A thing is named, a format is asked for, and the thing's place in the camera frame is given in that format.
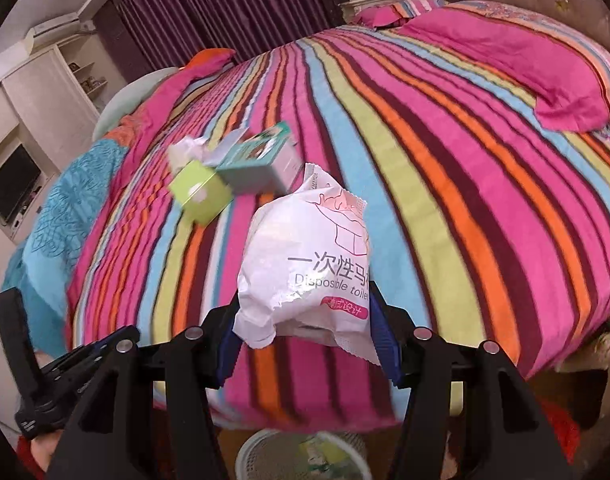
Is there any white cabinet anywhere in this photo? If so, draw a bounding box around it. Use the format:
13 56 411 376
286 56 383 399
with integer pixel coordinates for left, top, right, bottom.
0 35 126 241

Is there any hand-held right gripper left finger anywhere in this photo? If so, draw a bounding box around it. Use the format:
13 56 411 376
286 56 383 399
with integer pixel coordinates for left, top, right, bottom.
50 305 242 480

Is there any blue patterned blanket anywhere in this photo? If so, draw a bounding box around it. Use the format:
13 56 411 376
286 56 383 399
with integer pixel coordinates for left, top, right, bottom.
5 137 131 356

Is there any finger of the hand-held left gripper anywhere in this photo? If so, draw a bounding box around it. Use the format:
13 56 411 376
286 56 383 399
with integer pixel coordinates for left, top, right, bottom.
40 325 141 377

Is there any pink and orange quilt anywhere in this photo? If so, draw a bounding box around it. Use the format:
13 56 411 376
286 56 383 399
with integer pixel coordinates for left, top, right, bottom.
105 49 236 146

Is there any large pink pillow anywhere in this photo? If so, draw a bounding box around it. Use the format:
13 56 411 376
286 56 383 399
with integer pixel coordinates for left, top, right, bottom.
395 7 610 133

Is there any purple curtain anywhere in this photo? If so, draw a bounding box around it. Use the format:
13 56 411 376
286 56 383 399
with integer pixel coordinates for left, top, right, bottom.
92 0 346 96

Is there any white plastic packet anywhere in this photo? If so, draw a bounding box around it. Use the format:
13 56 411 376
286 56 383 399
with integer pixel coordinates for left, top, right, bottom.
233 162 383 366

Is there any small yellow-green box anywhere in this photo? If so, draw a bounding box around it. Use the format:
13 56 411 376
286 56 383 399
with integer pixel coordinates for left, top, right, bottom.
167 160 234 226

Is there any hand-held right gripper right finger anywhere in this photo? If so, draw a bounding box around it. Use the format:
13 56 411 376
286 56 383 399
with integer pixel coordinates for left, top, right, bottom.
370 292 556 480

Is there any crumpled white wrapper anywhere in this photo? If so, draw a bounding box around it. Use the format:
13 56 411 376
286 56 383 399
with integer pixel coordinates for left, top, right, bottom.
167 135 211 171

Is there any white mesh waste basket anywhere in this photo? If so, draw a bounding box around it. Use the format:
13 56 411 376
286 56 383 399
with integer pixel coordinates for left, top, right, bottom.
235 430 376 480

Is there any ornate white bed frame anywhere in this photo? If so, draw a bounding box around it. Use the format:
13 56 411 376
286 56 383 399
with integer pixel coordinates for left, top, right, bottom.
555 330 610 376

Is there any white air conditioner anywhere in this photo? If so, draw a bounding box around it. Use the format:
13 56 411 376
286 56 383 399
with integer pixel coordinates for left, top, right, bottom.
24 12 96 53

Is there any striped bed sheet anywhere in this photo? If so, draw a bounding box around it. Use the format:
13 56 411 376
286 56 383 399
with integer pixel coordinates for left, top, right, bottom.
68 0 610 431

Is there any black television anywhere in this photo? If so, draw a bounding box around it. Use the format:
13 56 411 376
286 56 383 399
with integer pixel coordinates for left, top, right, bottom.
0 144 42 223

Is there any light green pillow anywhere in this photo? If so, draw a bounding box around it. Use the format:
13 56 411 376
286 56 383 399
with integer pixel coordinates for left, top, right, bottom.
92 66 178 141

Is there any teal and white box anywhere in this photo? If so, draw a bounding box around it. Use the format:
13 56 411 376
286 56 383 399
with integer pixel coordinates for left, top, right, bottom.
216 121 306 195

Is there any white nightstand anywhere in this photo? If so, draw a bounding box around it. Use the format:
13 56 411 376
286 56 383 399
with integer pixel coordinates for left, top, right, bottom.
339 0 401 23

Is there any small pink pillow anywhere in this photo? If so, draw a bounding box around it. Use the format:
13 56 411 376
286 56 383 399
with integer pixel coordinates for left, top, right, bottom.
357 0 448 28

